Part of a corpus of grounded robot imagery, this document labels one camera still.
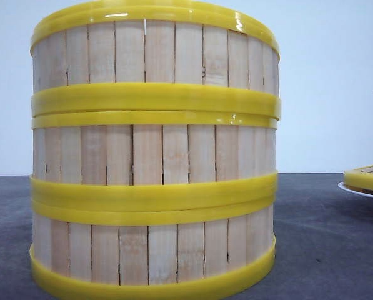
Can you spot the front bamboo steamer basket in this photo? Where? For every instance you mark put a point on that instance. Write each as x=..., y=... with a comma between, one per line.
x=209, y=260

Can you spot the white plate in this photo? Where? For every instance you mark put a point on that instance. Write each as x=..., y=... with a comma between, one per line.
x=342, y=186

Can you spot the yellow rimmed steamer lid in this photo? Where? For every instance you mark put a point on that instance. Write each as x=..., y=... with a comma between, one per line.
x=361, y=178

